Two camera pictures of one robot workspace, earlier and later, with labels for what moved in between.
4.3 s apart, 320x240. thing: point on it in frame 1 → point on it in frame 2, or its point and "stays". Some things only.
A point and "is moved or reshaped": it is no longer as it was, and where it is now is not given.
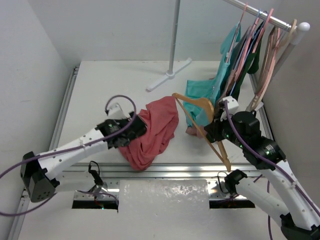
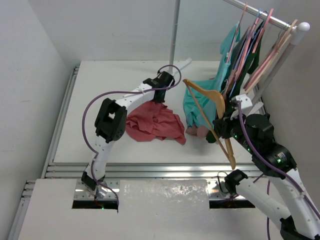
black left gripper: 138,126 → 159,95
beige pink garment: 194,131 stays
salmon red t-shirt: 161,117 is moved or reshaped
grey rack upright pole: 174,36 stays
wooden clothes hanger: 178,96 → 228,151
